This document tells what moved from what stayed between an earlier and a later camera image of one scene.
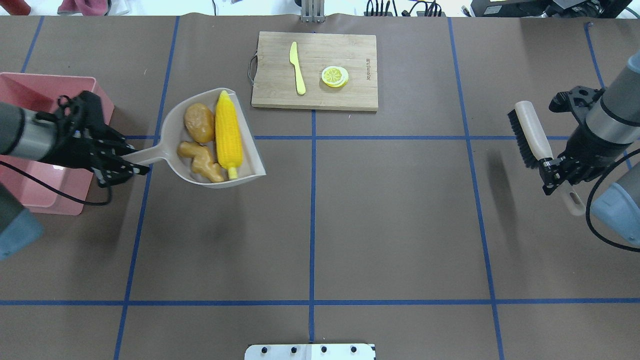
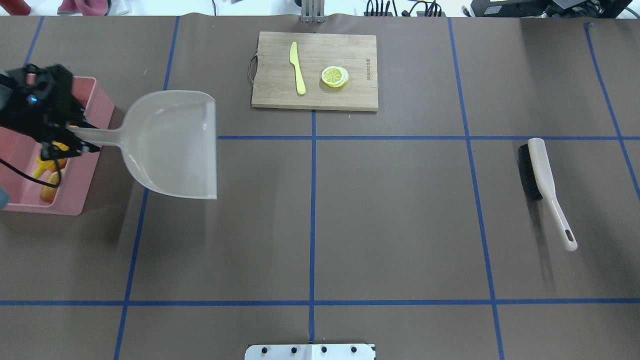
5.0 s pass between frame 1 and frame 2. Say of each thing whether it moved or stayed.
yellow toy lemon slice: stayed
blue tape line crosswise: stayed
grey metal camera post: stayed
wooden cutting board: stayed
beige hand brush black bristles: moved
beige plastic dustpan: moved
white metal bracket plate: stayed
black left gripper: moved
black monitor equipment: stayed
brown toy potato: moved
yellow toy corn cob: moved
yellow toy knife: stayed
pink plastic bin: stayed
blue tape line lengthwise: stayed
